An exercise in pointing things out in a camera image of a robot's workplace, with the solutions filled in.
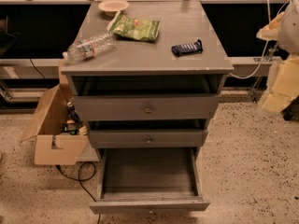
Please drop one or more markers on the open cardboard box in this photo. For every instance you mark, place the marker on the open cardboard box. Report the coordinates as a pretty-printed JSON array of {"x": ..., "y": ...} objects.
[{"x": 53, "y": 146}]

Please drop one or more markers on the grey wooden drawer cabinet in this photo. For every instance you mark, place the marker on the grey wooden drawer cabinet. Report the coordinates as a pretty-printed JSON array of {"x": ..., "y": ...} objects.
[{"x": 140, "y": 68}]

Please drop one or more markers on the open bottom grey drawer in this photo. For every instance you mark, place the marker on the open bottom grey drawer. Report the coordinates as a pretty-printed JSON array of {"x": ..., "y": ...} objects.
[{"x": 148, "y": 180}]

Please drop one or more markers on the clear plastic water bottle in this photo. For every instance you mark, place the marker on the clear plastic water bottle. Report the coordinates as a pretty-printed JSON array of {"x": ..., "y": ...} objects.
[{"x": 90, "y": 47}]

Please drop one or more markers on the small items in box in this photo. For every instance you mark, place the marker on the small items in box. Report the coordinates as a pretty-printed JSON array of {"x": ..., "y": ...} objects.
[{"x": 74, "y": 128}]

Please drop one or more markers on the dark bottle in box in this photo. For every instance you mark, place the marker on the dark bottle in box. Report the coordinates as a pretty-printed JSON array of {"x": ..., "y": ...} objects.
[{"x": 72, "y": 112}]

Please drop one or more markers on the dark blue snack bar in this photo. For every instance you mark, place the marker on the dark blue snack bar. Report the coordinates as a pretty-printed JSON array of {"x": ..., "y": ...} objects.
[{"x": 188, "y": 48}]

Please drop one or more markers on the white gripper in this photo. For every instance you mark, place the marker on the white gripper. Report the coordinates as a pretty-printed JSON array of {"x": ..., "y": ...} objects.
[{"x": 290, "y": 32}]

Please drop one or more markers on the green jalapeno chip bag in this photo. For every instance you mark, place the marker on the green jalapeno chip bag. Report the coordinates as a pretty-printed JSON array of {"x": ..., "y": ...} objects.
[{"x": 134, "y": 28}]

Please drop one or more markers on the top grey drawer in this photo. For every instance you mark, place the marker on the top grey drawer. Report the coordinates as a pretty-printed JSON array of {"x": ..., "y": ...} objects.
[{"x": 143, "y": 107}]

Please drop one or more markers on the middle grey drawer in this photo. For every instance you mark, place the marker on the middle grey drawer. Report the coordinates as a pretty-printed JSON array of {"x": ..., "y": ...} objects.
[{"x": 147, "y": 138}]

